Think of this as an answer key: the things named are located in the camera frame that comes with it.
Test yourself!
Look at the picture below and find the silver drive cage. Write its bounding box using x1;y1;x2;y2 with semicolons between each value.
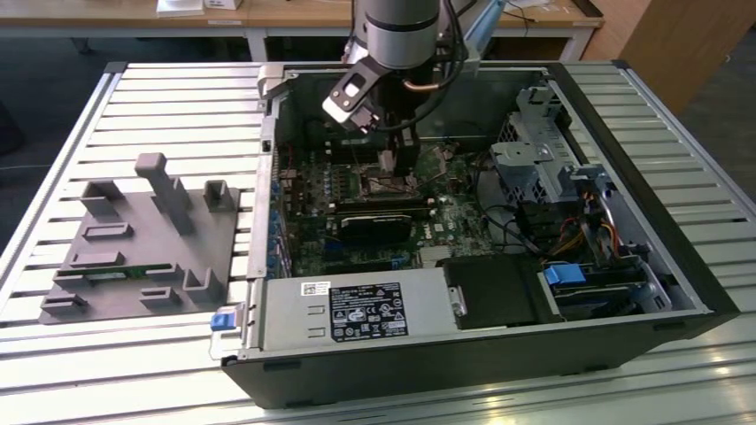
488;86;613;205

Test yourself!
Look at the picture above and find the small silver heatsink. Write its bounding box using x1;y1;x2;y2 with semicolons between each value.
417;246;454;270

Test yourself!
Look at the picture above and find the wooden cabinet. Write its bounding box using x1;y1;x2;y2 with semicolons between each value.
581;0;756;115

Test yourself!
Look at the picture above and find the CPU socket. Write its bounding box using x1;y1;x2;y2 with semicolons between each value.
352;161;421;200

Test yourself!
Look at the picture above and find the black plastic shroud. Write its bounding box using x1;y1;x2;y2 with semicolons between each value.
440;254;564;332

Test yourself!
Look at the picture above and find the black camera cable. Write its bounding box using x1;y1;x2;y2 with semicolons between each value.
374;0;473;133

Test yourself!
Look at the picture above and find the black graphics card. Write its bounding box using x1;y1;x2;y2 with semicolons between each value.
336;212;414;245

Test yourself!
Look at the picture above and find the black RAM stick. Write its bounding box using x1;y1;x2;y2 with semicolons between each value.
334;204;432;217
332;197;428;209

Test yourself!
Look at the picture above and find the silver power supply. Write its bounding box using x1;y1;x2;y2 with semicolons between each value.
250;267;461;353

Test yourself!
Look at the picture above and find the grey parts rack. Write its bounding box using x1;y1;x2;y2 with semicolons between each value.
36;152;244;328

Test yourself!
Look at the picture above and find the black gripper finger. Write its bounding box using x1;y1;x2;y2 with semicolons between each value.
378;132;396;174
396;127;418;178

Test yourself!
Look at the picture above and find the black PC case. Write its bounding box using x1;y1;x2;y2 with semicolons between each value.
218;60;742;398

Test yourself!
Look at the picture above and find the wooden desk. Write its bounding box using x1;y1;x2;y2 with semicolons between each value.
0;0;606;63

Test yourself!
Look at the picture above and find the coloured wire bundle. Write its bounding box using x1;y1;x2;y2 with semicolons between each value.
545;189;630;269

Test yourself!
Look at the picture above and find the black rear port block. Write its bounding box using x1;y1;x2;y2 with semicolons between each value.
324;132;382;163

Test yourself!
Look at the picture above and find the blue disk carrier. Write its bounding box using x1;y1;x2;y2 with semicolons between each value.
544;263;648;321

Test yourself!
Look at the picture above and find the metal socket cover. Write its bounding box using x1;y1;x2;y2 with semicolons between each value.
420;140;458;178

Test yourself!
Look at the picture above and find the green RAM stick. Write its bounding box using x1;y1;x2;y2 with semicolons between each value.
81;264;177;281

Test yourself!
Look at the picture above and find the blue case latch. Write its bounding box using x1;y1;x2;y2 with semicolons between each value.
209;309;241;333

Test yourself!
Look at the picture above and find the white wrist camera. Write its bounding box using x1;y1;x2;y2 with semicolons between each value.
321;59;385;134

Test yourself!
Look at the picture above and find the green motherboard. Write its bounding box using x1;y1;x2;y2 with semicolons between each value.
274;132;518;278

